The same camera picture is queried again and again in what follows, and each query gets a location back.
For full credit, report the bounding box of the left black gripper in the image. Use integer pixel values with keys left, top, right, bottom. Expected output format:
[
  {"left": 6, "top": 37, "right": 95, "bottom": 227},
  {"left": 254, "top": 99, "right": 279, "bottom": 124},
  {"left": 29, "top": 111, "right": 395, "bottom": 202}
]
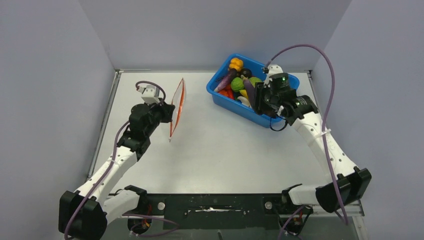
[{"left": 144, "top": 98, "right": 175, "bottom": 137}]

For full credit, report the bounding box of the clear zip bag orange zipper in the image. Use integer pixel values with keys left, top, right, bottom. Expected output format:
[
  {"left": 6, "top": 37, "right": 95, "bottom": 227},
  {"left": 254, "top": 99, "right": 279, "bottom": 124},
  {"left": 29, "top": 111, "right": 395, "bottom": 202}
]
[{"left": 168, "top": 78, "right": 187, "bottom": 141}]

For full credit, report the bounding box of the dark purple toy eggplant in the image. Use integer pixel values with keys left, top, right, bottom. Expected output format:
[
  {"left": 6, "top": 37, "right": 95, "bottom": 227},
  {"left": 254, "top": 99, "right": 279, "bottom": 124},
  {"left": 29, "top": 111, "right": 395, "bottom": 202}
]
[{"left": 242, "top": 76, "right": 256, "bottom": 109}]

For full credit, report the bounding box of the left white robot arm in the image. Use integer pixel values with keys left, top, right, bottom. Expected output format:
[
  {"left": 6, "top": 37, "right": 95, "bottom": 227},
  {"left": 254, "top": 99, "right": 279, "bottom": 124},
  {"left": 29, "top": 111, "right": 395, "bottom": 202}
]
[{"left": 58, "top": 102, "right": 176, "bottom": 240}]

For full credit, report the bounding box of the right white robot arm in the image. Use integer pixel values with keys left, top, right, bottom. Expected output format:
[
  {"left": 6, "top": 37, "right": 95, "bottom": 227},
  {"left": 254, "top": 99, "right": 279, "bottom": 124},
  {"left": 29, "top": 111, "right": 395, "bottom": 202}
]
[{"left": 254, "top": 73, "right": 372, "bottom": 214}]

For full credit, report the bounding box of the green toy cabbage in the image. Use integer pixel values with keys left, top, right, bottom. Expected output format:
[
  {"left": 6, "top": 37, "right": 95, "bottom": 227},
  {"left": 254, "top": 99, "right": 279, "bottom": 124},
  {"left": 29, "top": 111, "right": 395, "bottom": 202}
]
[{"left": 249, "top": 76, "right": 263, "bottom": 88}]

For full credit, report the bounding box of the white toy mushroom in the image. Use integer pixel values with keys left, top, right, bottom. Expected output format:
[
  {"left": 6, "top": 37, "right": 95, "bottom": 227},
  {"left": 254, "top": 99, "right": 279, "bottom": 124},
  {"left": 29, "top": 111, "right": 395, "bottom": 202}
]
[{"left": 237, "top": 96, "right": 251, "bottom": 108}]

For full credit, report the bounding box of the yellow toy banana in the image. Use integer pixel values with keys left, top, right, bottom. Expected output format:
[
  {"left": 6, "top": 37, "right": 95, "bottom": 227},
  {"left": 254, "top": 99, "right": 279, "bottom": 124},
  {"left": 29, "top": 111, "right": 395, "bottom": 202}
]
[{"left": 239, "top": 89, "right": 249, "bottom": 100}]

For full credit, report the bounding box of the blue plastic bin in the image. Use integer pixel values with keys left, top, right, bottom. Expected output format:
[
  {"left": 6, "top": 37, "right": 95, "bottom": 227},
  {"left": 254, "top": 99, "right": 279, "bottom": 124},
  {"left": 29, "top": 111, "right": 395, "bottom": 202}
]
[{"left": 206, "top": 53, "right": 285, "bottom": 130}]

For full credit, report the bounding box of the green custard apple toy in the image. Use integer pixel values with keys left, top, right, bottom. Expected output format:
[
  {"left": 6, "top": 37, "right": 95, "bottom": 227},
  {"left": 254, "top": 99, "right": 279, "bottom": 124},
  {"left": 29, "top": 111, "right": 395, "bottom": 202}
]
[{"left": 230, "top": 77, "right": 245, "bottom": 93}]

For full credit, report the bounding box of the red toy chili pepper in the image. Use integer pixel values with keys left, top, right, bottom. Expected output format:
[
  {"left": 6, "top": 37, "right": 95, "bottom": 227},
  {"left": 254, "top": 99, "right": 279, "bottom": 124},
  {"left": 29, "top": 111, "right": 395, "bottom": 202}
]
[{"left": 225, "top": 84, "right": 235, "bottom": 100}]

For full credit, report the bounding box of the light purple toy eggplant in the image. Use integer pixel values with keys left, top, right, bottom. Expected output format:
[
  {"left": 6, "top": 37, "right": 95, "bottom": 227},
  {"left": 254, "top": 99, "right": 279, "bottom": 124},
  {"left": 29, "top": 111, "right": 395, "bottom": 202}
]
[{"left": 214, "top": 68, "right": 238, "bottom": 93}]

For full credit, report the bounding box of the orange toy tangerine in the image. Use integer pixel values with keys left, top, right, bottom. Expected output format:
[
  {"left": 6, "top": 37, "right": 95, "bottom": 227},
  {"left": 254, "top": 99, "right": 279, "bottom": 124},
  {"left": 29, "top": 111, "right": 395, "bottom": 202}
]
[{"left": 218, "top": 89, "right": 229, "bottom": 98}]

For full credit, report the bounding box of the orange toy pumpkin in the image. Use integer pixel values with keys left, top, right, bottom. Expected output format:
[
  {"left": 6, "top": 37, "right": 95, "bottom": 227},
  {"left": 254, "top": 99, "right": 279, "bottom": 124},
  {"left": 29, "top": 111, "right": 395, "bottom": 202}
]
[{"left": 228, "top": 57, "right": 244, "bottom": 72}]

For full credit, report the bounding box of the black loop cable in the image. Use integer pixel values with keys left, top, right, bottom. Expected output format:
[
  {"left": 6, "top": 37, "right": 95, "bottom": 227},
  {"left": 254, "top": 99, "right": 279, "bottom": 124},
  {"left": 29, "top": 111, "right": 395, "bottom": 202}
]
[{"left": 268, "top": 114, "right": 289, "bottom": 133}]

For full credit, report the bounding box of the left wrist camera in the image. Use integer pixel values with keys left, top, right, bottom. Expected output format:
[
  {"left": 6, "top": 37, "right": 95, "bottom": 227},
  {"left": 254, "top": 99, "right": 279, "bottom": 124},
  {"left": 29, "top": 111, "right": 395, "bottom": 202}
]
[{"left": 137, "top": 84, "right": 161, "bottom": 105}]

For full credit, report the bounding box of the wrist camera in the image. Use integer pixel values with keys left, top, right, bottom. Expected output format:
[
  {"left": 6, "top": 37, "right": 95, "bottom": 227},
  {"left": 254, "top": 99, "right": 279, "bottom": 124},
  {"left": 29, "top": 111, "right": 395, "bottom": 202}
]
[
  {"left": 262, "top": 64, "right": 284, "bottom": 84},
  {"left": 137, "top": 84, "right": 161, "bottom": 105}
]

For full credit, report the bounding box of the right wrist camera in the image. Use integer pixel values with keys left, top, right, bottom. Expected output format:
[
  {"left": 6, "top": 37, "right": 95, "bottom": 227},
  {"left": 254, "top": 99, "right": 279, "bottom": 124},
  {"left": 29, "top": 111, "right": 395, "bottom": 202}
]
[{"left": 262, "top": 64, "right": 284, "bottom": 84}]

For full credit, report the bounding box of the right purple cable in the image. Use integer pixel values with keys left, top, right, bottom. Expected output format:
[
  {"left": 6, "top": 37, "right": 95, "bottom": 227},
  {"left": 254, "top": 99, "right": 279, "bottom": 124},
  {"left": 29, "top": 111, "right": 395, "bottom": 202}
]
[{"left": 263, "top": 43, "right": 349, "bottom": 226}]

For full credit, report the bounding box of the purple cable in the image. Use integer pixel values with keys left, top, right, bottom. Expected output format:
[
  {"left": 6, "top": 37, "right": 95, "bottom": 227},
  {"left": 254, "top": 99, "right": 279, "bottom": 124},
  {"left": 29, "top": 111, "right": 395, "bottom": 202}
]
[
  {"left": 263, "top": 43, "right": 349, "bottom": 226},
  {"left": 63, "top": 80, "right": 167, "bottom": 240}
]

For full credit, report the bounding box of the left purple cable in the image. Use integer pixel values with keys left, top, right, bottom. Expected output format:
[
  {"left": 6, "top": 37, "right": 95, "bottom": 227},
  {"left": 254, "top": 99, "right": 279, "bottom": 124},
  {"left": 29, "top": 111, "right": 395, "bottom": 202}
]
[{"left": 63, "top": 80, "right": 167, "bottom": 240}]

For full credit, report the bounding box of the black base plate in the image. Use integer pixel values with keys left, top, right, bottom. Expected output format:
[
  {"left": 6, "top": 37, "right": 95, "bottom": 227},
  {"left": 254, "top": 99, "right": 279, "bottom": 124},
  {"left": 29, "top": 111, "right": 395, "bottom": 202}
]
[{"left": 130, "top": 193, "right": 299, "bottom": 230}]

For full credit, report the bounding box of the aluminium frame rail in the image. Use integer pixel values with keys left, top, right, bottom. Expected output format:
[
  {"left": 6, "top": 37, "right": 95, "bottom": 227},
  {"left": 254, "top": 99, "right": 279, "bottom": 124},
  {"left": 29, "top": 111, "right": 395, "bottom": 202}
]
[{"left": 72, "top": 193, "right": 365, "bottom": 218}]

